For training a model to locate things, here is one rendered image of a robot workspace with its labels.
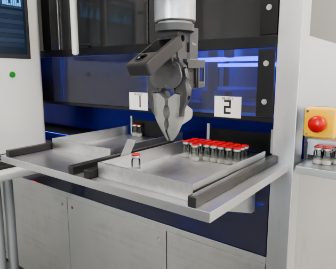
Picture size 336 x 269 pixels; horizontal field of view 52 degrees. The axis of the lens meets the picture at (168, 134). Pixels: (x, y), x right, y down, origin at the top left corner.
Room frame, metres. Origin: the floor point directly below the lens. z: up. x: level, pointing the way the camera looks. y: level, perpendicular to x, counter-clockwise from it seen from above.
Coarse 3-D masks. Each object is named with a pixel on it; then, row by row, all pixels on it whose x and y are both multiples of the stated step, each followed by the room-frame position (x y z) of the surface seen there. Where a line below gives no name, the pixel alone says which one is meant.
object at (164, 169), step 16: (176, 144) 1.00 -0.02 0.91; (112, 160) 0.80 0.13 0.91; (128, 160) 0.84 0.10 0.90; (144, 160) 0.89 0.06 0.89; (160, 160) 0.92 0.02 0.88; (176, 160) 0.92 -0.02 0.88; (256, 160) 0.84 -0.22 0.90; (112, 176) 0.74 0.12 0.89; (128, 176) 0.71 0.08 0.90; (144, 176) 0.68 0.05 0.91; (160, 176) 0.66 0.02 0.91; (176, 176) 0.77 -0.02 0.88; (192, 176) 0.77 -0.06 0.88; (208, 176) 0.66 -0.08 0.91; (224, 176) 0.71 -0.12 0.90; (160, 192) 0.66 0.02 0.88; (176, 192) 0.63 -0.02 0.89; (192, 192) 0.61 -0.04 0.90
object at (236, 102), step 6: (216, 96) 1.01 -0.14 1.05; (222, 96) 1.00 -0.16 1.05; (216, 102) 1.01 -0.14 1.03; (222, 102) 1.00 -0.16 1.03; (228, 102) 0.99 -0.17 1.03; (234, 102) 0.98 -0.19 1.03; (240, 102) 0.96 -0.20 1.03; (216, 108) 1.01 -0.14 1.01; (222, 108) 1.00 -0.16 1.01; (228, 108) 0.99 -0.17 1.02; (234, 108) 0.98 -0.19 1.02; (240, 108) 0.96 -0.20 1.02; (216, 114) 1.01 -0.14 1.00; (222, 114) 1.00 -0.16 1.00; (228, 114) 0.99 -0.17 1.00; (234, 114) 0.97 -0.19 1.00; (240, 114) 0.96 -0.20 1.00
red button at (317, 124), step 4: (316, 116) 0.82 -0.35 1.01; (320, 116) 0.81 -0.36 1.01; (312, 120) 0.82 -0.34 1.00; (316, 120) 0.81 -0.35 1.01; (320, 120) 0.81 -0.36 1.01; (324, 120) 0.81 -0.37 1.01; (308, 124) 0.82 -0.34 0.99; (312, 124) 0.81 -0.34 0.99; (316, 124) 0.81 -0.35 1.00; (320, 124) 0.80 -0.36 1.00; (324, 124) 0.80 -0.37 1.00; (312, 128) 0.81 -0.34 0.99; (316, 128) 0.81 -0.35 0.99; (320, 128) 0.80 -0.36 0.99; (324, 128) 0.81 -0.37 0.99; (316, 132) 0.81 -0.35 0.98
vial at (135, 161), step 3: (132, 156) 0.79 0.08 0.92; (135, 156) 0.79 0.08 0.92; (138, 156) 0.79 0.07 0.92; (132, 159) 0.79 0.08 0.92; (135, 159) 0.79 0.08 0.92; (138, 159) 0.79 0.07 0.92; (132, 162) 0.79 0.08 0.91; (135, 162) 0.79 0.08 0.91; (138, 162) 0.79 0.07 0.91; (132, 165) 0.79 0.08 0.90; (135, 165) 0.79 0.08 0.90; (138, 165) 0.79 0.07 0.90; (132, 168) 0.79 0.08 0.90; (135, 168) 0.79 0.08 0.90; (138, 168) 0.79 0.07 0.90
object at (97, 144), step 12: (96, 132) 1.20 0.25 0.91; (108, 132) 1.25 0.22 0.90; (120, 132) 1.30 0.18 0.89; (180, 132) 1.17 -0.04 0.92; (60, 144) 1.04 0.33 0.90; (72, 144) 1.01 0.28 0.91; (84, 144) 0.97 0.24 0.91; (96, 144) 1.13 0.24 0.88; (108, 144) 1.13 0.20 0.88; (120, 144) 1.13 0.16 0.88; (144, 144) 1.02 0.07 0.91; (96, 156) 0.94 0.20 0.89
